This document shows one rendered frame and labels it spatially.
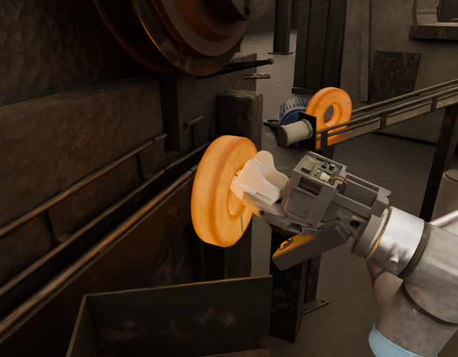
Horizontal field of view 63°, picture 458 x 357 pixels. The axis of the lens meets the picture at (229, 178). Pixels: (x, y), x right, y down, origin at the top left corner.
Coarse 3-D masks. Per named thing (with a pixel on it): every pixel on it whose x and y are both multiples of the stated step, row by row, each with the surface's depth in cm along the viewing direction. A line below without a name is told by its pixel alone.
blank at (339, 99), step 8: (328, 88) 108; (336, 88) 108; (320, 96) 105; (328, 96) 106; (336, 96) 108; (344, 96) 109; (312, 104) 106; (320, 104) 106; (328, 104) 107; (336, 104) 109; (344, 104) 110; (312, 112) 106; (320, 112) 107; (336, 112) 112; (344, 112) 111; (320, 120) 108; (336, 120) 112; (344, 120) 113; (320, 128) 109; (336, 128) 112; (336, 136) 114
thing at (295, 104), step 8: (288, 104) 296; (296, 104) 286; (304, 104) 284; (280, 112) 300; (288, 112) 273; (296, 112) 270; (304, 112) 270; (280, 120) 288; (288, 120) 273; (296, 120) 273; (296, 144) 282
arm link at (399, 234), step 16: (384, 224) 43; (400, 224) 42; (416, 224) 43; (384, 240) 42; (400, 240) 42; (416, 240) 41; (368, 256) 44; (384, 256) 43; (400, 256) 42; (400, 272) 43
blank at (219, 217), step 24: (216, 144) 49; (240, 144) 50; (216, 168) 46; (240, 168) 52; (192, 192) 47; (216, 192) 46; (192, 216) 48; (216, 216) 47; (240, 216) 55; (216, 240) 49
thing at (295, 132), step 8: (304, 120) 106; (280, 128) 104; (288, 128) 103; (296, 128) 104; (304, 128) 105; (312, 128) 106; (280, 136) 105; (288, 136) 102; (296, 136) 104; (304, 136) 106; (280, 144) 107; (288, 144) 104
